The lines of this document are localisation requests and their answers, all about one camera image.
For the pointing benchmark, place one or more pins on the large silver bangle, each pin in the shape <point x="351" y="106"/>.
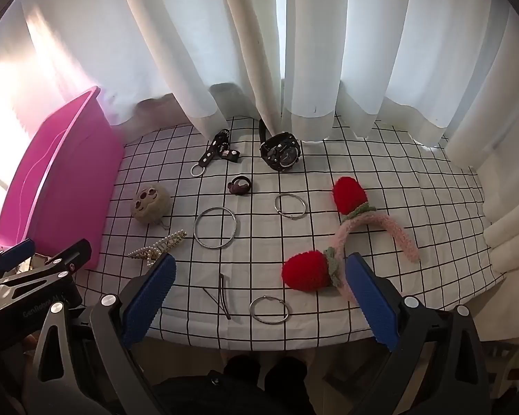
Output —
<point x="194" y="230"/>

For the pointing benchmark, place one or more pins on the pink strawberry headband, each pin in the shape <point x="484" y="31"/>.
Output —
<point x="350" y="194"/>

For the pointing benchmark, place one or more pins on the thin black hairpin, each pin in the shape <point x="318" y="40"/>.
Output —
<point x="209" y="294"/>

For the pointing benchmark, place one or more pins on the thin silver bangle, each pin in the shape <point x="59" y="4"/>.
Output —
<point x="250" y="309"/>

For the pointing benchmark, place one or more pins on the black curved hairpin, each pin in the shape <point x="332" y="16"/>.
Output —
<point x="223" y="298"/>

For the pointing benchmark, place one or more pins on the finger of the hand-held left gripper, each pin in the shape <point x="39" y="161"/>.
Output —
<point x="19" y="250"/>
<point x="71" y="257"/>

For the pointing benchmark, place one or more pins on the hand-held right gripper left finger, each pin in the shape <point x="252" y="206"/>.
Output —
<point x="149" y="298"/>

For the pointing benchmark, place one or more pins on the black wrist watch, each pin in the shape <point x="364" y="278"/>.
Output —
<point x="281" y="153"/>

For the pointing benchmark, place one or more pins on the pearl hair clip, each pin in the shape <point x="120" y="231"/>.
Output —
<point x="164" y="242"/>

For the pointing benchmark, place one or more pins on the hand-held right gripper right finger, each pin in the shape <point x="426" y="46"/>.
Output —
<point x="372" y="302"/>

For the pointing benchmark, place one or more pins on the silver bangle with beads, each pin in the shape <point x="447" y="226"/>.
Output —
<point x="275" y="205"/>

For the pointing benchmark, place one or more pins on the pink plastic storage bin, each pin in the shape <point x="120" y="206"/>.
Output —
<point x="60" y="173"/>

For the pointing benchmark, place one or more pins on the white sheer curtain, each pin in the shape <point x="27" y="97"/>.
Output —
<point x="164" y="30"/>
<point x="393" y="43"/>

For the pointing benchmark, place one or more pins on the grey stool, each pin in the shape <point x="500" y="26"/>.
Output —
<point x="506" y="367"/>

